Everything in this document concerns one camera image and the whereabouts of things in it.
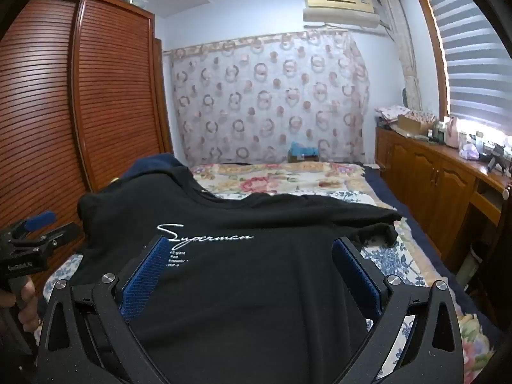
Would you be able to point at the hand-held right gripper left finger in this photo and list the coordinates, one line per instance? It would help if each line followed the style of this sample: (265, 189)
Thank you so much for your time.
(142, 278)

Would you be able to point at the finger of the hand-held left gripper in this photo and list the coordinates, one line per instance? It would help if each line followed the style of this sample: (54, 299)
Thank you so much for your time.
(40, 219)
(60, 235)

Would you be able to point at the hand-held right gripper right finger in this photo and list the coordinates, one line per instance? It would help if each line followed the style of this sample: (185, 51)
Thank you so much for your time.
(356, 284)

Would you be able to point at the black t-shirt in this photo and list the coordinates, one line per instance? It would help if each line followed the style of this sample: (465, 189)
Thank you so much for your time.
(240, 296)

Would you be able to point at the person's left hand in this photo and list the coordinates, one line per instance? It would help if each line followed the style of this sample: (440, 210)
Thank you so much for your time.
(28, 308)

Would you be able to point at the dark blue bed sheet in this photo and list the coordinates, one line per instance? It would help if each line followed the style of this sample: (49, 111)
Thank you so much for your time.
(404, 212)

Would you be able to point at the navy blue garment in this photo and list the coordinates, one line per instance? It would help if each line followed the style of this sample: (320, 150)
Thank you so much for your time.
(148, 166)

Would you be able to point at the wooden sideboard cabinet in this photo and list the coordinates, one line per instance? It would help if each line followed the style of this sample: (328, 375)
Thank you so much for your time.
(420, 176)

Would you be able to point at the floral bedspread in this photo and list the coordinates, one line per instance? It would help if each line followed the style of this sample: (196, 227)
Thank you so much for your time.
(280, 180)

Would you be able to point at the small brown box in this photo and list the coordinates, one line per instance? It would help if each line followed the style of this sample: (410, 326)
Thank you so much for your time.
(304, 159)

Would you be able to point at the blue cloth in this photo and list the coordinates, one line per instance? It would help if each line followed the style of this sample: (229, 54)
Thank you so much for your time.
(303, 148)

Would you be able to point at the wooden louvered wardrobe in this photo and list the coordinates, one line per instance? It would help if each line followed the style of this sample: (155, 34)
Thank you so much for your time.
(112, 88)

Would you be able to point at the open cardboard box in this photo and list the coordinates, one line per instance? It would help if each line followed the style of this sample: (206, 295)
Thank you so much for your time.
(416, 124)

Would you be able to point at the purple plastic bag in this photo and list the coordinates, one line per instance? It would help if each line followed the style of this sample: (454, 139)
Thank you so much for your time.
(468, 152)

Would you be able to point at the folded floral cloth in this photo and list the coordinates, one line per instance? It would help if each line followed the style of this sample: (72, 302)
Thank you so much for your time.
(392, 112)

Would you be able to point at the pink jug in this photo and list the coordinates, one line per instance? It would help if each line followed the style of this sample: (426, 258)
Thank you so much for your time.
(452, 132)

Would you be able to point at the small black tripod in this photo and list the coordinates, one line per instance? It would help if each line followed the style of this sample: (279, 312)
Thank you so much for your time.
(496, 158)

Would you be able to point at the circle print curtain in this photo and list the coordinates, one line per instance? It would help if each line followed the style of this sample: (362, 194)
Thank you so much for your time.
(260, 96)

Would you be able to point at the translucent storage box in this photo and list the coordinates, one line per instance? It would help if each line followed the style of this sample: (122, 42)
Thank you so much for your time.
(135, 1)

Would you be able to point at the beige tied drape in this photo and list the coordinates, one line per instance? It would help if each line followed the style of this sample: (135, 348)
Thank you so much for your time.
(400, 40)

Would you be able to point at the grey striped window blind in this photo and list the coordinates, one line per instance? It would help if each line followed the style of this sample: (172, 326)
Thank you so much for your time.
(472, 56)

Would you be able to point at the beige air conditioner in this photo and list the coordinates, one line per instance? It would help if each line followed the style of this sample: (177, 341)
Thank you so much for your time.
(340, 8)

